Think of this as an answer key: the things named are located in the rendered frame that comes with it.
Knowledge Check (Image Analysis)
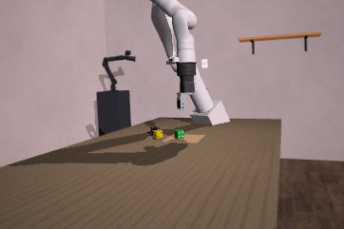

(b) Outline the tan square mat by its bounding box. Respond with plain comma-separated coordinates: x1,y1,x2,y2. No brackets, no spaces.
162,134,205,143

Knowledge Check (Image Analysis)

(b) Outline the green die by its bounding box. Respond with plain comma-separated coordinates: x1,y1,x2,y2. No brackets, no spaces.
175,130,184,139

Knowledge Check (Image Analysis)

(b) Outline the yellow die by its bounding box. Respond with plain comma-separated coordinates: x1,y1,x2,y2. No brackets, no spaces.
153,130,162,139

